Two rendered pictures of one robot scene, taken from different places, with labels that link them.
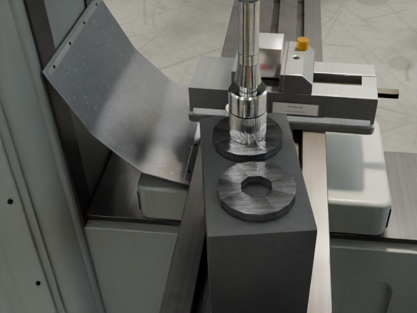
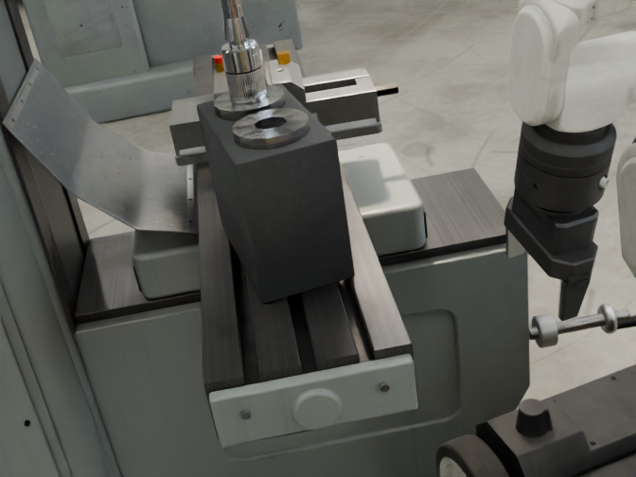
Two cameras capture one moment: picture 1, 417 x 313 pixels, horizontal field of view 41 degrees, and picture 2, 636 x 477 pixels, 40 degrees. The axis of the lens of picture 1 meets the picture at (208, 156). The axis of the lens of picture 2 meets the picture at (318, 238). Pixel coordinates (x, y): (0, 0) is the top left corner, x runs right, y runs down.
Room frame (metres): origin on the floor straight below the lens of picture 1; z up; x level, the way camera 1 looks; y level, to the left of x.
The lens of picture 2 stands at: (-0.46, 0.13, 1.49)
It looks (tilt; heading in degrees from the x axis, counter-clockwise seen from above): 30 degrees down; 347
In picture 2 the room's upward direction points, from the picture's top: 9 degrees counter-clockwise
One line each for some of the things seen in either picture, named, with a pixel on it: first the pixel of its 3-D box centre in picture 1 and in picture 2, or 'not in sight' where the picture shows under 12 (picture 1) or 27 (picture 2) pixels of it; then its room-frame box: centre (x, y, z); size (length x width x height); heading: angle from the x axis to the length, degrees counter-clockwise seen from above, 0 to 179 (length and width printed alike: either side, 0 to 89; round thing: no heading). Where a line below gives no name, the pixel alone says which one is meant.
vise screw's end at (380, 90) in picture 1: (387, 93); (385, 90); (0.87, -0.34, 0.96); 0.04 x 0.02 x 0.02; 78
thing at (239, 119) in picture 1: (247, 114); (244, 75); (0.56, -0.05, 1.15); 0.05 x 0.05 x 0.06
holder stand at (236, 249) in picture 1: (251, 216); (273, 183); (0.51, -0.05, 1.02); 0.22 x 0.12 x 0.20; 1
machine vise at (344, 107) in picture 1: (282, 82); (273, 102); (0.91, -0.15, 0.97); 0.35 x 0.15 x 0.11; 78
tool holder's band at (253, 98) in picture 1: (247, 90); (239, 48); (0.56, -0.05, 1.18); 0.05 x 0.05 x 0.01
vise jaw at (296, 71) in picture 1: (297, 66); (284, 80); (0.90, -0.17, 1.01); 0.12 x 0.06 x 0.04; 168
